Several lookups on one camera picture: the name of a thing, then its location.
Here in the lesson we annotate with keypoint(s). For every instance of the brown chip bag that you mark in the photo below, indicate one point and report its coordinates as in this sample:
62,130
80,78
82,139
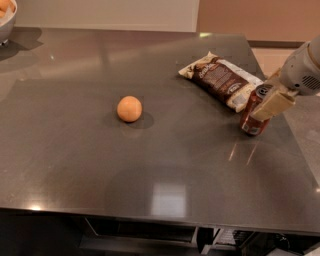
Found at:
225,81

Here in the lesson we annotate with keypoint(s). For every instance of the open drawer under counter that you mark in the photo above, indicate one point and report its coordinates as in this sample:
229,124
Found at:
135,235

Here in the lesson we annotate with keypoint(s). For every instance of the metal fruit bowl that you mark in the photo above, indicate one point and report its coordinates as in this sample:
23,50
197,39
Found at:
8,10

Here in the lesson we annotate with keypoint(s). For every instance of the red coke can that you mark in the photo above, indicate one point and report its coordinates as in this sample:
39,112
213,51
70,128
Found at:
248,122

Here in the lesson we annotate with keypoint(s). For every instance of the orange fruit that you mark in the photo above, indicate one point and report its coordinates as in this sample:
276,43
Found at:
129,109

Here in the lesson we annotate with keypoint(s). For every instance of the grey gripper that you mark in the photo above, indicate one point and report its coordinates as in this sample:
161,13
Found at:
297,71

